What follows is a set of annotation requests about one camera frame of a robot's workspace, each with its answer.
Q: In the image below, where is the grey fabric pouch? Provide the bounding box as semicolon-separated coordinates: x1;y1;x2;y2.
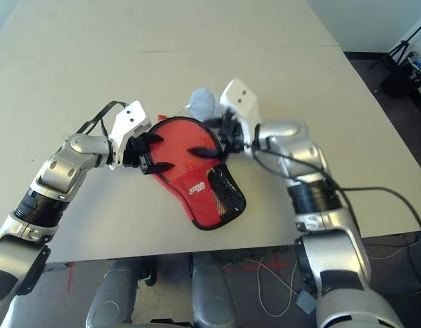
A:
189;87;228;122

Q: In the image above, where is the black bin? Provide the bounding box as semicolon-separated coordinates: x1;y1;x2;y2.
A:
381;63;417;100

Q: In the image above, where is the red paddle case black trim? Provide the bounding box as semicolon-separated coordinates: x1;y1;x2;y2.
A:
148;115;247;232

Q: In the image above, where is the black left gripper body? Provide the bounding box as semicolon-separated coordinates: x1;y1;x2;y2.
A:
124;135;157;175

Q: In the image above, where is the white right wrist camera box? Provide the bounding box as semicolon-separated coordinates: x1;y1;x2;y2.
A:
219;79;262;145

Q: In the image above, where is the thin white floor cable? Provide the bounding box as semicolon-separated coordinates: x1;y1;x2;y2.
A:
223;256;302;317

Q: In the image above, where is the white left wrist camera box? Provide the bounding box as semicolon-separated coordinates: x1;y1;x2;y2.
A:
109;100;153;170

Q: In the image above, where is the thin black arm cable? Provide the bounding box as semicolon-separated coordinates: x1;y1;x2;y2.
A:
253;153;421;238

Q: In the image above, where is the grey left robot leg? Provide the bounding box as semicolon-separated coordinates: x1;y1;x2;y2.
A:
85;259;139;328

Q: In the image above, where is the black support stand post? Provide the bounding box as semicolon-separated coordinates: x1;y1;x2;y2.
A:
138;257;159;286

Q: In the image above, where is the flat black ribbon cable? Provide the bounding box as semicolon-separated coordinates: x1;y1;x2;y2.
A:
75;100;128;137

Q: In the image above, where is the grey right robot leg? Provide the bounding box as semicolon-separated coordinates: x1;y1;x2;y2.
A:
191;251;237;328

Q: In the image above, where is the grey robot leg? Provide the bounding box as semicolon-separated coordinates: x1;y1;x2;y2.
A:
85;259;139;328
191;251;237;328

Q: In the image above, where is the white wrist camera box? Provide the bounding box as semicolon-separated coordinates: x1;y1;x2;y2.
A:
219;79;262;145
109;100;153;170

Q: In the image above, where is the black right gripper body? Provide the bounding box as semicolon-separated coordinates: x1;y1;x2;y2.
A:
219;115;251;154

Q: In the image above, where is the black tripod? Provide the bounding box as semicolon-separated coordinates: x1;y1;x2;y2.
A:
369;16;421;71

